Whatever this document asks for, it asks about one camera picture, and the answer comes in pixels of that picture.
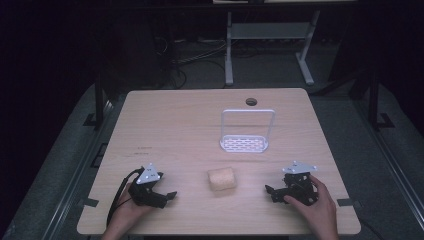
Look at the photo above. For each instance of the white metal stand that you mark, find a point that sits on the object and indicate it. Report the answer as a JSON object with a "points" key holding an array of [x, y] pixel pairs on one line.
{"points": [[266, 30]]}

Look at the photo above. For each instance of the person's right hand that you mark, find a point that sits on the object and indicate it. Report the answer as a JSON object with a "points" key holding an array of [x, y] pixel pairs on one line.
{"points": [[318, 210]]}

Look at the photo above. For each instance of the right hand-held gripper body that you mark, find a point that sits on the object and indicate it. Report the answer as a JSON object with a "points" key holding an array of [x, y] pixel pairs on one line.
{"points": [[300, 186]]}

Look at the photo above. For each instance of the person's left hand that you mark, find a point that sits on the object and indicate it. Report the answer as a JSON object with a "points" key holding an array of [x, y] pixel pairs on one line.
{"points": [[125, 213]]}

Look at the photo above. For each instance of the grey table edge bracket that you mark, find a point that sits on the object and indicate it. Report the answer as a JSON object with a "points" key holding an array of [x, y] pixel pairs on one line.
{"points": [[346, 202], [89, 202]]}

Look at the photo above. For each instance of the black metal post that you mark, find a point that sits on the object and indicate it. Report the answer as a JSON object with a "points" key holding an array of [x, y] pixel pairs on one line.
{"points": [[99, 100], [375, 100]]}

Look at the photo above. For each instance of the beige bread loaf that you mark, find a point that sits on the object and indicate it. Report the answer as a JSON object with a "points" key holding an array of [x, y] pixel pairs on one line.
{"points": [[221, 179]]}

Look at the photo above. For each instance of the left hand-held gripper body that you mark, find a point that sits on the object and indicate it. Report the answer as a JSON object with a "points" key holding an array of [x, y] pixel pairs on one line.
{"points": [[148, 175]]}

